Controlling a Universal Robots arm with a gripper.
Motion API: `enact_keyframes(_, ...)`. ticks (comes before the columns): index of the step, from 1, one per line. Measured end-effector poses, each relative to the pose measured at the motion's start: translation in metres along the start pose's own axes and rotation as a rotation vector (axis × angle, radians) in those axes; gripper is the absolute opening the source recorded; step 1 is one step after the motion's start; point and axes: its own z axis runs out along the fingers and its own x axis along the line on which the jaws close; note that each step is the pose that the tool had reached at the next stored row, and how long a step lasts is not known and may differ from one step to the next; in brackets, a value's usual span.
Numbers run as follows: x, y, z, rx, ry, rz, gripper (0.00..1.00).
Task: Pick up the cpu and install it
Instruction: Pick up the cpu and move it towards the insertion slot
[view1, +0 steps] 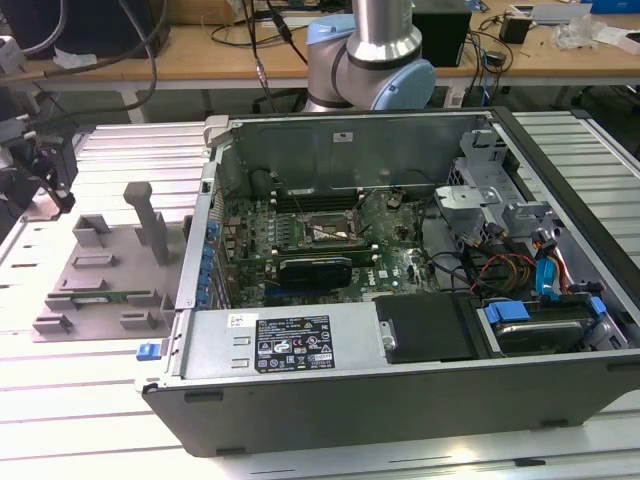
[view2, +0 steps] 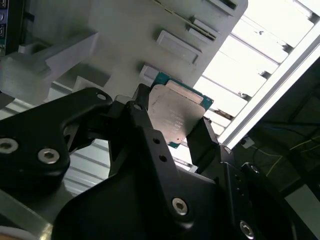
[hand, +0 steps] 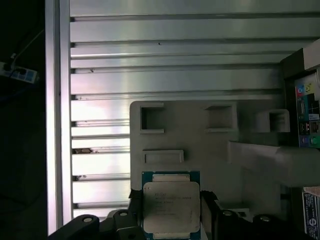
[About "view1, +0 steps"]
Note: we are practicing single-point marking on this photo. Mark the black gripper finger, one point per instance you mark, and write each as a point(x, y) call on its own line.
point(57, 160)

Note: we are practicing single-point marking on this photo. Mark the thin metal locking lever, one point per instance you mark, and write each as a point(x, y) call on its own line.
point(300, 208)
point(371, 196)

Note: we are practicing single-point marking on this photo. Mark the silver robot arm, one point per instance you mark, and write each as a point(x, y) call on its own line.
point(380, 45)

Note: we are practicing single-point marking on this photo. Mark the white crumpled paper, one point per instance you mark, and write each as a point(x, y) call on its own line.
point(75, 57)

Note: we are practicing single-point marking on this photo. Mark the black computer tower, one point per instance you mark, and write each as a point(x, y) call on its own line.
point(100, 25)

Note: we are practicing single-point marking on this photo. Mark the green RAM stick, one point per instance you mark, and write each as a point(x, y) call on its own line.
point(115, 296)

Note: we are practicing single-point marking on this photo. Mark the grey parts rack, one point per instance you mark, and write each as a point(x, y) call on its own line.
point(115, 310)

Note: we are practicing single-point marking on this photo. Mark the grey case latch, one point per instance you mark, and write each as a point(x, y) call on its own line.
point(217, 132)

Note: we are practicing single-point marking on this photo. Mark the wooden desk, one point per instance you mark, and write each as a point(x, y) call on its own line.
point(200, 60)

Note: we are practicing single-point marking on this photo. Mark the blue expansion card retainer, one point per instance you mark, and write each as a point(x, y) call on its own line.
point(206, 272)

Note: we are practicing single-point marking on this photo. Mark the small blue clip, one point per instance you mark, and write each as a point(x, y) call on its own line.
point(147, 351)

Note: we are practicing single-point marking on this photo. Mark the silver power supply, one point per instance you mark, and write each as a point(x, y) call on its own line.
point(215, 340)

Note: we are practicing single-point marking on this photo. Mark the black graphics card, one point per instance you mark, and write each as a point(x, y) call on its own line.
point(315, 272)

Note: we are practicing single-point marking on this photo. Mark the white sticker on case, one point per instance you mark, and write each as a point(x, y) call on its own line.
point(342, 136)

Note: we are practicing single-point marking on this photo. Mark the black power supply label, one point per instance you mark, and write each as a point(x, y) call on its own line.
point(292, 345)

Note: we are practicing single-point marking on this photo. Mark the round coin battery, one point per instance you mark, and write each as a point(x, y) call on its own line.
point(395, 201)

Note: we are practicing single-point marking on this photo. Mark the green motherboard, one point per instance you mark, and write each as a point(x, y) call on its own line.
point(390, 270)

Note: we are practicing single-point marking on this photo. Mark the dark grey PC case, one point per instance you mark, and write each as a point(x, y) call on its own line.
point(350, 415)

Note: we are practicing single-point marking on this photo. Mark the large black box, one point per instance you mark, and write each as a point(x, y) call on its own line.
point(442, 37)

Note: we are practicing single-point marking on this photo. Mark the silver drive cage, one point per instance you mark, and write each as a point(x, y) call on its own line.
point(465, 197)

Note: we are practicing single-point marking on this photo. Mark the blue disk carrier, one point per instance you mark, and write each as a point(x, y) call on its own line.
point(507, 312)

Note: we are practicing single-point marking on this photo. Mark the small black box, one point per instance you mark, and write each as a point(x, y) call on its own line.
point(515, 27)

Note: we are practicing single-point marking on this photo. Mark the black silver hard disk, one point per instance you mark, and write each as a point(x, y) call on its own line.
point(540, 336)

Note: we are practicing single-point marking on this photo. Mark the clear plastic bag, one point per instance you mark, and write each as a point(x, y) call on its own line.
point(575, 30)

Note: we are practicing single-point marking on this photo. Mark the white flat box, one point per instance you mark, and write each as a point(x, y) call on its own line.
point(620, 39)

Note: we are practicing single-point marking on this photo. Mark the blue box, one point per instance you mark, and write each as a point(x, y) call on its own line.
point(615, 6)

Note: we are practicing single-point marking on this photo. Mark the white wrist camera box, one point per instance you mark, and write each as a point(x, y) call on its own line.
point(10, 55)

